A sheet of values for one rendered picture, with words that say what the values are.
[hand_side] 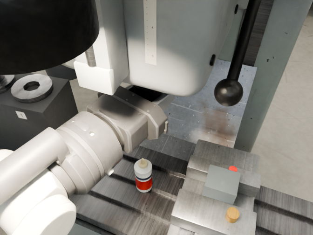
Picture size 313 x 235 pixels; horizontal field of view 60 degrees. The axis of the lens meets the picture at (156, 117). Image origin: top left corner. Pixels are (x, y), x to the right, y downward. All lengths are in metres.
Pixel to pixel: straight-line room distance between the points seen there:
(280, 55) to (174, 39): 0.54
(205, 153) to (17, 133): 0.46
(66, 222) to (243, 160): 0.45
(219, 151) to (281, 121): 1.65
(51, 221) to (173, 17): 0.23
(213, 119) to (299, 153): 1.37
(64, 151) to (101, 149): 0.05
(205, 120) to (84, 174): 0.55
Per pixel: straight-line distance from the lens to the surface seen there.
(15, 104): 0.67
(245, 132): 0.96
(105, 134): 0.34
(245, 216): 0.55
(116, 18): 0.25
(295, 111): 2.44
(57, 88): 0.67
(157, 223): 0.66
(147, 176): 0.62
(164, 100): 0.42
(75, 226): 0.75
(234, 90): 0.28
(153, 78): 0.29
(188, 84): 0.28
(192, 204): 0.54
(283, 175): 1.98
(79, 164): 0.33
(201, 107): 0.83
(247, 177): 0.60
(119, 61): 0.27
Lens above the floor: 1.52
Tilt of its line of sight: 46 degrees down
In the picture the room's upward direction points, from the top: straight up
